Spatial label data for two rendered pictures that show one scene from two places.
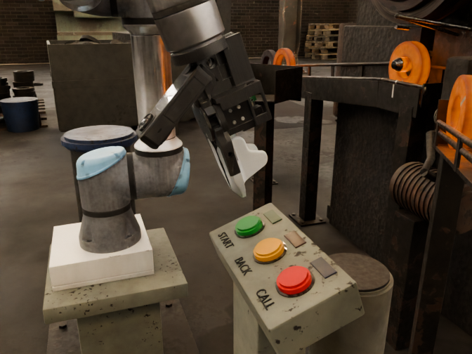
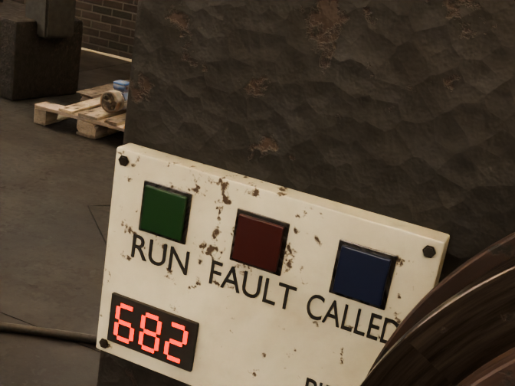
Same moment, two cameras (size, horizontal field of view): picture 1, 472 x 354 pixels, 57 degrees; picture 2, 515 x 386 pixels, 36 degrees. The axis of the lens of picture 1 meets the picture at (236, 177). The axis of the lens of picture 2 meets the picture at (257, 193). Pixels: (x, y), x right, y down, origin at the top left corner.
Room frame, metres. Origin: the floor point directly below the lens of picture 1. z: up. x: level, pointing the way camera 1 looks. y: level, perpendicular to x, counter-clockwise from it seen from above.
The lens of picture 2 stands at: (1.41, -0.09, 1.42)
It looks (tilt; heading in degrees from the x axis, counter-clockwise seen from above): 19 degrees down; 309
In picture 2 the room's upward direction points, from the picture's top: 10 degrees clockwise
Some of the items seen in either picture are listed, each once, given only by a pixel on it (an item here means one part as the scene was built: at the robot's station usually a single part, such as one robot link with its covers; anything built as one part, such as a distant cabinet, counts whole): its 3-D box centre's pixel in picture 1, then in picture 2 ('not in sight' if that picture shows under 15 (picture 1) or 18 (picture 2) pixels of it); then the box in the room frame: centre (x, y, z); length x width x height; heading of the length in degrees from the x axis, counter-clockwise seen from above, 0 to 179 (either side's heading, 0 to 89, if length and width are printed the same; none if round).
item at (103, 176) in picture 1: (106, 176); not in sight; (1.00, 0.31, 0.53); 0.13 x 0.12 x 0.14; 104
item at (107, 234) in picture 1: (108, 221); not in sight; (1.00, 0.32, 0.41); 0.15 x 0.15 x 0.10
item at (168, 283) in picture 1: (114, 268); not in sight; (1.00, 0.32, 0.28); 0.32 x 0.32 x 0.04; 19
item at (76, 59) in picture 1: (117, 83); not in sight; (3.77, 1.00, 0.39); 1.03 x 0.83 x 0.79; 113
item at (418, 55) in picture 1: (408, 67); not in sight; (1.39, -0.53, 0.75); 0.16 x 0.03 x 0.16; 18
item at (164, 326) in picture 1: (119, 316); not in sight; (1.00, 0.32, 0.13); 0.40 x 0.40 x 0.26; 19
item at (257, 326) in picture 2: not in sight; (254, 297); (1.74, -0.52, 1.15); 0.26 x 0.02 x 0.18; 19
